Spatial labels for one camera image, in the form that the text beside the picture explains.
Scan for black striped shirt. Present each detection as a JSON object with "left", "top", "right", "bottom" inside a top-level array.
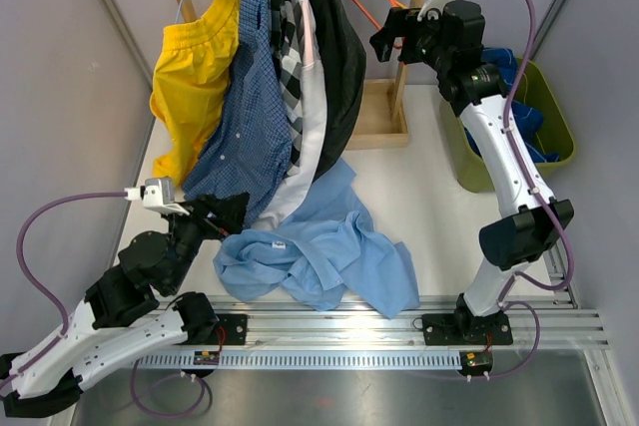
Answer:
[{"left": 310, "top": 0, "right": 366, "bottom": 178}]

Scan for dark blue striped shirt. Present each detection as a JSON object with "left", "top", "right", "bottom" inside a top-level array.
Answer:
[{"left": 482, "top": 47, "right": 560, "bottom": 163}]

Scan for light blue shirt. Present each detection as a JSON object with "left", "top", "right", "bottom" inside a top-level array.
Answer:
[{"left": 213, "top": 161, "right": 420, "bottom": 318}]

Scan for aluminium mounting rail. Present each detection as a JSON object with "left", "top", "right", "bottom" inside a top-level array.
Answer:
[{"left": 134, "top": 294, "right": 613, "bottom": 372}]

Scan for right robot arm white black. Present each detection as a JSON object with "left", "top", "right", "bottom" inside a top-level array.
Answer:
[{"left": 370, "top": 0, "right": 574, "bottom": 346}]

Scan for olive green plastic bin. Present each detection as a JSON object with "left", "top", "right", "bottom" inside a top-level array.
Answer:
[{"left": 439, "top": 62, "right": 575, "bottom": 194}]

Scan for blue checked shirt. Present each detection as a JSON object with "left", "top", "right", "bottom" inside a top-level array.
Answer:
[{"left": 182, "top": 0, "right": 292, "bottom": 227}]

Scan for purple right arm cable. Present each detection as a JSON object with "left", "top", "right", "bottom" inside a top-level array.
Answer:
[{"left": 438, "top": 0, "right": 568, "bottom": 387}]

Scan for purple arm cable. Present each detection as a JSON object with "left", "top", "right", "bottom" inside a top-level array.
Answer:
[
  {"left": 0, "top": 191, "right": 132, "bottom": 392},
  {"left": 438, "top": 0, "right": 568, "bottom": 387}
]

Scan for wooden clothes rack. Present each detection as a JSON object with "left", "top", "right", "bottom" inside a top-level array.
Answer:
[{"left": 176, "top": 0, "right": 422, "bottom": 150}]

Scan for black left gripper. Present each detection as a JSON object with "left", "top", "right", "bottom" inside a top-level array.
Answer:
[{"left": 163, "top": 191, "right": 251, "bottom": 293}]

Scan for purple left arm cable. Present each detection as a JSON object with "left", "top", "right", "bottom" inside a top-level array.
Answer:
[{"left": 0, "top": 191, "right": 132, "bottom": 392}]

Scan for yellow shorts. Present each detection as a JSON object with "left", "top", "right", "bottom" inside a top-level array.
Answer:
[{"left": 150, "top": 0, "right": 241, "bottom": 186}]

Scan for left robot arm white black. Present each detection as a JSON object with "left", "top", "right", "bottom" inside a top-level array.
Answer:
[{"left": 1, "top": 186, "right": 250, "bottom": 418}]

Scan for black white plaid shirt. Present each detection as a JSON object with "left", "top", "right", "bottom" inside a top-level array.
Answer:
[{"left": 269, "top": 0, "right": 304, "bottom": 177}]

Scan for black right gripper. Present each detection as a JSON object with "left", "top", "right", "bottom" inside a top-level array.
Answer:
[{"left": 371, "top": 7, "right": 453, "bottom": 75}]

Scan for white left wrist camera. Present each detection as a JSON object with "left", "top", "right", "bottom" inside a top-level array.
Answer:
[{"left": 124, "top": 177, "right": 189, "bottom": 214}]

